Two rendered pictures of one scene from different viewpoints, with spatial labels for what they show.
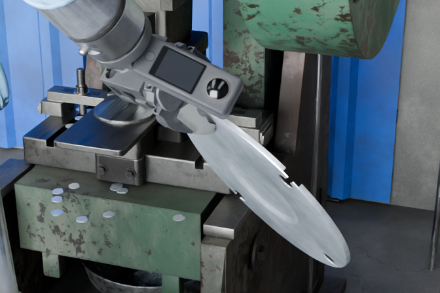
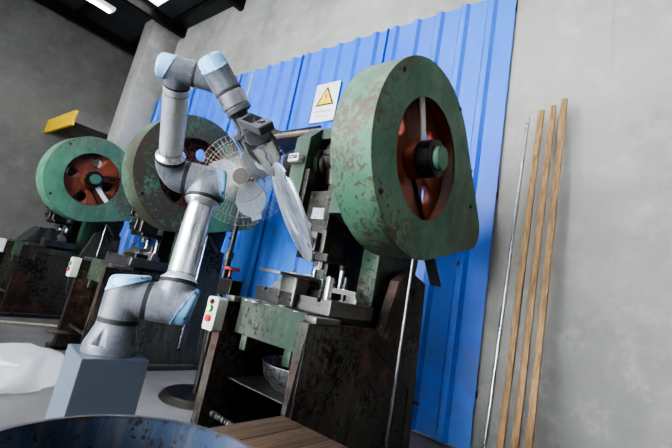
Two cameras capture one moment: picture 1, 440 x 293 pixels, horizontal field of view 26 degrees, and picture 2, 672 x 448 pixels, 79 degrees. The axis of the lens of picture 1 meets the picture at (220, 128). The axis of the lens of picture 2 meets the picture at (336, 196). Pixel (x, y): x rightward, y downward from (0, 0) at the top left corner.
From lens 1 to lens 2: 94 cm
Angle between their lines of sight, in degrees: 42
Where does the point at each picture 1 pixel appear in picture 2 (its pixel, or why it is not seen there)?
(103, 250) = (264, 333)
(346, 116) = (447, 387)
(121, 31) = (232, 94)
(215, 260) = (302, 331)
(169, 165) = (307, 299)
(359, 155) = (454, 415)
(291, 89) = (387, 304)
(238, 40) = (365, 273)
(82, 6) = (218, 75)
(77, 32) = (216, 89)
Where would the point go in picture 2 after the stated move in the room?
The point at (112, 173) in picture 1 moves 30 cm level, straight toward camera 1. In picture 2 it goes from (282, 299) to (253, 298)
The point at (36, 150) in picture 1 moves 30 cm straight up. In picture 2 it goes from (260, 291) to (274, 226)
